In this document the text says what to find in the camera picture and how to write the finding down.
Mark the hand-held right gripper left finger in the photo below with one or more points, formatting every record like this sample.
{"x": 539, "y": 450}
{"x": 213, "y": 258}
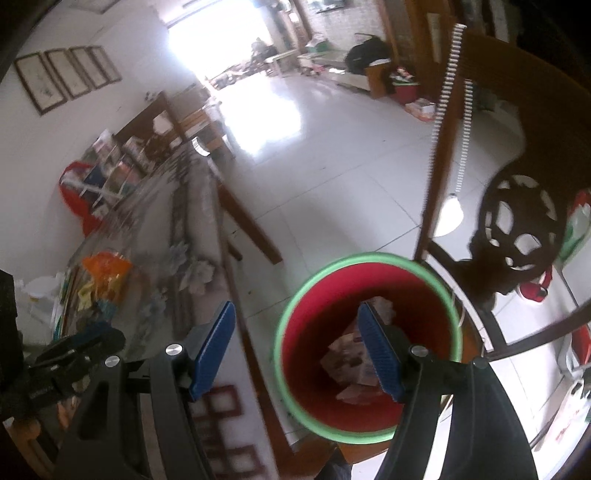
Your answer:
{"x": 212, "y": 355}

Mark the framed wall picture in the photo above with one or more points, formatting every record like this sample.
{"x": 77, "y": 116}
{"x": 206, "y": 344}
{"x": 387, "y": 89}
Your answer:
{"x": 88, "y": 68}
{"x": 68, "y": 74}
{"x": 105, "y": 63}
{"x": 40, "y": 83}

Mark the red bag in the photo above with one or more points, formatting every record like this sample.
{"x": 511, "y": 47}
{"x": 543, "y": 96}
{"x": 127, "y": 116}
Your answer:
{"x": 74, "y": 203}

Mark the white plastic bag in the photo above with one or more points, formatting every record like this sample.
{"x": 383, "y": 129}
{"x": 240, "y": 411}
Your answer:
{"x": 572, "y": 406}

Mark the blue white wrapper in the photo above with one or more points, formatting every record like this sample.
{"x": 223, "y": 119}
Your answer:
{"x": 110, "y": 310}

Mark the carved wooden chair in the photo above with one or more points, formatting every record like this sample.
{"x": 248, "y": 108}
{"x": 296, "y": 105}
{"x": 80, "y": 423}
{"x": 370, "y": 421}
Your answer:
{"x": 521, "y": 221}

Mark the white book rack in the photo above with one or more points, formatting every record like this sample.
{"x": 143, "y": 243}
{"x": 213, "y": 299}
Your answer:
{"x": 115, "y": 175}

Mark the orange snack bag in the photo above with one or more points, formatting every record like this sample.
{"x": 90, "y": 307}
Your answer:
{"x": 108, "y": 272}

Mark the red bin with green rim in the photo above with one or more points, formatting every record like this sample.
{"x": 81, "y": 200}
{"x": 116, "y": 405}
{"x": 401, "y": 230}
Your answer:
{"x": 318, "y": 332}

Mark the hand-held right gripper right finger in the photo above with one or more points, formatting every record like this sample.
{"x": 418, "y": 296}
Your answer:
{"x": 381, "y": 355}

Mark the wall television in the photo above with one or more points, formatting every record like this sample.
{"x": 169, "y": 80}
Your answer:
{"x": 330, "y": 3}

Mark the black bag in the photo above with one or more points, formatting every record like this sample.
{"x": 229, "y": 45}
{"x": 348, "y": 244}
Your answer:
{"x": 367, "y": 55}

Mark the television cabinet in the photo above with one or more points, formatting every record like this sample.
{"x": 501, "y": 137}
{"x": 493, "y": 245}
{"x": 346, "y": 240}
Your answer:
{"x": 337, "y": 69}

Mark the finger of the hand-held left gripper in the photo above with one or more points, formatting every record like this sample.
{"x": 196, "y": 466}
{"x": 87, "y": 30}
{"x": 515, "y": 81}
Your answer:
{"x": 87, "y": 344}

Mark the small cardboard box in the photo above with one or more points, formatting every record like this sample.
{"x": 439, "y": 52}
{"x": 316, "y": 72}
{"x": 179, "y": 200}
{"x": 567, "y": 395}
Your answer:
{"x": 421, "y": 110}

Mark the green white plastic bottle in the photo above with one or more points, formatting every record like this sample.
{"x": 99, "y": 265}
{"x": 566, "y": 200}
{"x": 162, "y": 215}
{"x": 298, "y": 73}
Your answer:
{"x": 575, "y": 226}

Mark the small red bucket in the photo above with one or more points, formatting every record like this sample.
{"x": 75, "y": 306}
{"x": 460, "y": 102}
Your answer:
{"x": 407, "y": 91}

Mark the paper wrappers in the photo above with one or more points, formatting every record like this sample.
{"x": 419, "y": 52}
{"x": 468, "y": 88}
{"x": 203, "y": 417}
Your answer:
{"x": 346, "y": 360}

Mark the stack of books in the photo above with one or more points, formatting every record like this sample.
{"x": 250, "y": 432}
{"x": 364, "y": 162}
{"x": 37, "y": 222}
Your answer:
{"x": 69, "y": 304}

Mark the white bench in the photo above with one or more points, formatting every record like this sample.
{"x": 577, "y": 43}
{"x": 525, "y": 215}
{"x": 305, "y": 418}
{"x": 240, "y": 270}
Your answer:
{"x": 281, "y": 60}

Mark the green white bag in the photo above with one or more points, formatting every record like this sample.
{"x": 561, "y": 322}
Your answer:
{"x": 318, "y": 45}

